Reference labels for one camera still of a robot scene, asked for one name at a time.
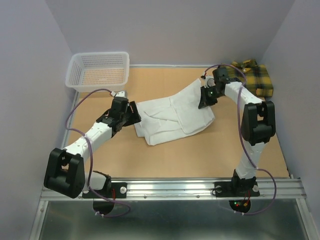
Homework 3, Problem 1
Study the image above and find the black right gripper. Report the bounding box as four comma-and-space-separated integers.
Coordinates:
198, 85, 224, 109

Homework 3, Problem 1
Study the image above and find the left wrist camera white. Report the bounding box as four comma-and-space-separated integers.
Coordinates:
110, 90, 128, 99

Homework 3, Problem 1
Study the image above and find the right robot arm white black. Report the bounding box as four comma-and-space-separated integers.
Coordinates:
198, 64, 276, 198

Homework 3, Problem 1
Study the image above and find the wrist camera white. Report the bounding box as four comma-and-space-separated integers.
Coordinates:
110, 90, 128, 99
204, 75, 215, 88

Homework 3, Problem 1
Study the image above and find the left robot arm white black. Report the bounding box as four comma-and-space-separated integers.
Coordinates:
43, 96, 141, 199

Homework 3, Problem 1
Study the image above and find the white perforated plastic basket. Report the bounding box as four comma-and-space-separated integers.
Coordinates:
65, 51, 130, 93

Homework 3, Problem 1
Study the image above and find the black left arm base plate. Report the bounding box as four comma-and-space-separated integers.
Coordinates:
95, 182, 128, 199

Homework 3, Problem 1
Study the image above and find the metal table frame edge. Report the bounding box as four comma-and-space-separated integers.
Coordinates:
29, 89, 81, 240

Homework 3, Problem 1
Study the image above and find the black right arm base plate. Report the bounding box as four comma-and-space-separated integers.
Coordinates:
212, 181, 260, 198

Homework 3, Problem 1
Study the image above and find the yellow plaid folded shirt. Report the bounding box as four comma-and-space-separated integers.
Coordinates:
231, 58, 274, 98

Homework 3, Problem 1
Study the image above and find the white long sleeve shirt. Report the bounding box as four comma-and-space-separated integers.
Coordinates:
134, 79, 215, 146

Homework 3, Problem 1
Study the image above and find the aluminium mounting rail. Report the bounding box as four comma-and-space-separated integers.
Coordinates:
40, 178, 307, 202

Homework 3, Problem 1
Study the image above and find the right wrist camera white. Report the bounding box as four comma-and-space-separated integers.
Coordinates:
204, 75, 215, 88

